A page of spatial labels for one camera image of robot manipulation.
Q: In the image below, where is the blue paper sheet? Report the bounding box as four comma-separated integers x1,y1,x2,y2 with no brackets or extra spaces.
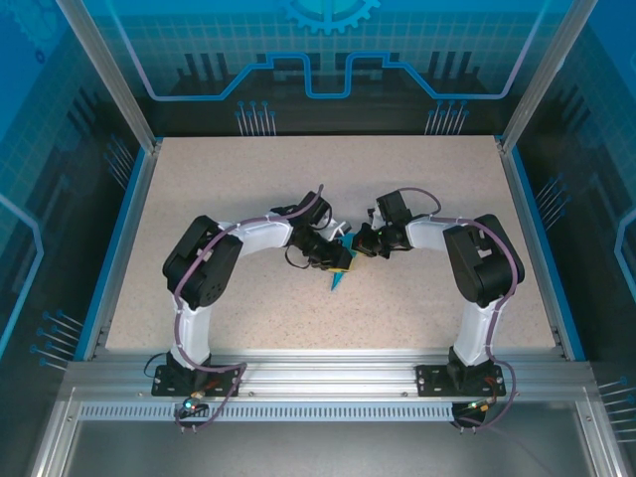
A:
327,236,357,294

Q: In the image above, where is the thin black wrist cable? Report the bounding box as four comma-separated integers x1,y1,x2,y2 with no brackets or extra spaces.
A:
283,246,312,272

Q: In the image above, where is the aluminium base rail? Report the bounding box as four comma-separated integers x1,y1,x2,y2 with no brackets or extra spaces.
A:
64,347,595,398

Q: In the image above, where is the aluminium side rail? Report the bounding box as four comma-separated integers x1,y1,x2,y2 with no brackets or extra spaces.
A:
499,143,575,362
81,143,163,362

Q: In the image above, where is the slotted metal cable duct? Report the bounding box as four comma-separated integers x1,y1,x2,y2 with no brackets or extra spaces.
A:
77,402,456,423

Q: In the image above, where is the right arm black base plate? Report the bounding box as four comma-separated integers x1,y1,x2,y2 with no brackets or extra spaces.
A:
414,364,508,398

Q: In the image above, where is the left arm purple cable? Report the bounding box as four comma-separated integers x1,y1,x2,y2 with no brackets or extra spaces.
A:
171,183,248,434

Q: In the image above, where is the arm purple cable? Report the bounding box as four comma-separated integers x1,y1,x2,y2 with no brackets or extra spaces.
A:
171,183,248,434
397,186,527,434

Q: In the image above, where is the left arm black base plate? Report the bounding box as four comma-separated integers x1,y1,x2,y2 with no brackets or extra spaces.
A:
150,365,243,398

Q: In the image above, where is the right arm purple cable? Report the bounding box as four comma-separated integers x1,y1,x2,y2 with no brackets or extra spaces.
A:
397,186,527,434

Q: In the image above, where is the thin black base cable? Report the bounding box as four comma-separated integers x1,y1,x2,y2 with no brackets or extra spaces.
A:
142,351,168,382

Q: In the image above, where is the aluminium corner post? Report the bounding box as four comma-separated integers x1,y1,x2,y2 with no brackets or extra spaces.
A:
55,0,163,156
496,0,600,155

